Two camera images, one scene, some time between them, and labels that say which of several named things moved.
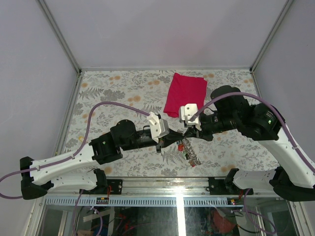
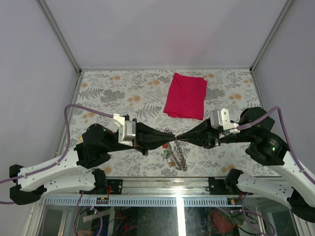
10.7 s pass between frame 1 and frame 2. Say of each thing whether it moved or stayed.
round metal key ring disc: moved
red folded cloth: stayed
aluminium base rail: stayed
